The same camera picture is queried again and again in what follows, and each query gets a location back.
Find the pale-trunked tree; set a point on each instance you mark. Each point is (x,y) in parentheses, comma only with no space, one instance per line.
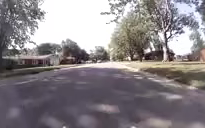
(165,50)

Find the dark leafy tree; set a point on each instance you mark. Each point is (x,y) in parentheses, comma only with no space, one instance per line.
(48,48)
(72,48)
(100,53)

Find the grey asphalt road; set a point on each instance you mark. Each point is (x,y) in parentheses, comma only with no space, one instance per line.
(100,90)

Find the pale concrete kerb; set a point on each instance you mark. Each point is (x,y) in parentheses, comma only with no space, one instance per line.
(156,79)

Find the small dark house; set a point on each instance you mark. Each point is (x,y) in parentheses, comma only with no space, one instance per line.
(68,60)

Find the large leafy tree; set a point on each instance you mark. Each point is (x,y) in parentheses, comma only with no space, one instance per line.
(3,23)

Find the group of trees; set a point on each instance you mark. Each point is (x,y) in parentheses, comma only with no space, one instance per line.
(133,33)

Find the dark building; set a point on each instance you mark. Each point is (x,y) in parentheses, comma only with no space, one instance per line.
(156,55)

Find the grass verge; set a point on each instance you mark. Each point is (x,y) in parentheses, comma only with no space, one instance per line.
(26,71)
(176,71)

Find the low red brick house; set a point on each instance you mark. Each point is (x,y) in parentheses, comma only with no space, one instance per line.
(36,60)

